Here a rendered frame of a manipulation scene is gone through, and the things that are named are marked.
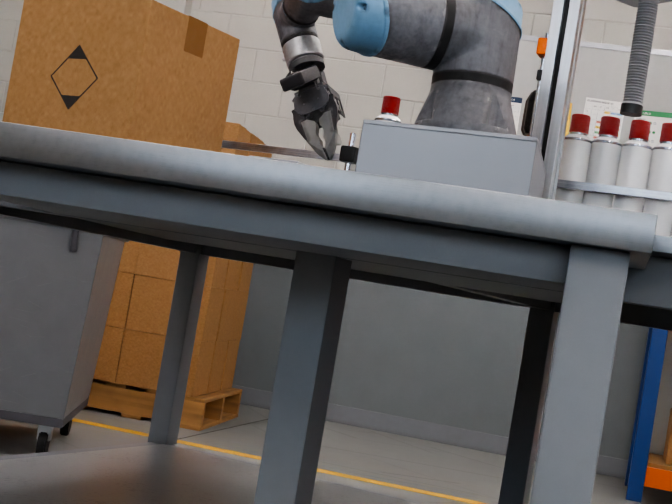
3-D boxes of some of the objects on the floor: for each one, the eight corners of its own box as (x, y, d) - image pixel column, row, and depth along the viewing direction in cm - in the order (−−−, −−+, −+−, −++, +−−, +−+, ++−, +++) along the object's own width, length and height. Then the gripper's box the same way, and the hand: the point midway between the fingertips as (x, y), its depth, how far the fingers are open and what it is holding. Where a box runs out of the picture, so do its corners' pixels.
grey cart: (-67, 410, 456) (-23, 168, 460) (95, 435, 462) (137, 195, 465) (-137, 442, 368) (-82, 142, 371) (64, 472, 373) (116, 176, 377)
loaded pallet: (238, 416, 605) (283, 151, 610) (198, 431, 523) (251, 124, 528) (19, 376, 622) (65, 118, 627) (-52, 384, 539) (1, 87, 545)
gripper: (336, 65, 232) (363, 161, 225) (295, 82, 234) (321, 178, 227) (319, 48, 224) (346, 147, 217) (277, 67, 227) (303, 165, 220)
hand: (326, 152), depth 220 cm, fingers closed
